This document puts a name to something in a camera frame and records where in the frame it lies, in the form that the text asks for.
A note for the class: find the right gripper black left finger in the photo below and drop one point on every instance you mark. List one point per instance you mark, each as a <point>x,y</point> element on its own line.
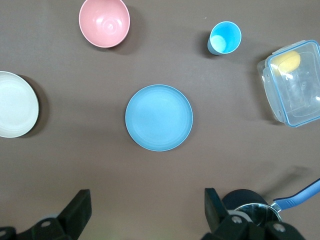
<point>80,212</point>

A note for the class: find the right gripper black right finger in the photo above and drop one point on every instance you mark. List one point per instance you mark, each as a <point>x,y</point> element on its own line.
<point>215,215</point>

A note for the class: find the light blue plate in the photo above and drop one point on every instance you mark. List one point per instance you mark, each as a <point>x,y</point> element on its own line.
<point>159,117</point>

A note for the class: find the glass lid blue knob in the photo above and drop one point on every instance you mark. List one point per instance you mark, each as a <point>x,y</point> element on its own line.
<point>255,212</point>

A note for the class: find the brown table cover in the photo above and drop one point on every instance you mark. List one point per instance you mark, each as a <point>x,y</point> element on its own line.
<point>75,170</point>

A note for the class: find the beige plate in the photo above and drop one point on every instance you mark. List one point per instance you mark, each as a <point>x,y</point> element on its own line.
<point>15,105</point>

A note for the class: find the clear plastic lidded container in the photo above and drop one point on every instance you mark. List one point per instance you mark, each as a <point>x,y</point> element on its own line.
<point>300,100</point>

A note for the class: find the yellow round food piece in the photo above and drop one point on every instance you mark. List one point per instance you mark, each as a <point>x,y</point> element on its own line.
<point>287,61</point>

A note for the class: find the light blue cup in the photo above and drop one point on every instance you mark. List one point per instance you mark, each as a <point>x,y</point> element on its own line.
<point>226,37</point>

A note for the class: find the pink bowl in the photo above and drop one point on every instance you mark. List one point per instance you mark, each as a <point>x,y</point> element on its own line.
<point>105,22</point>

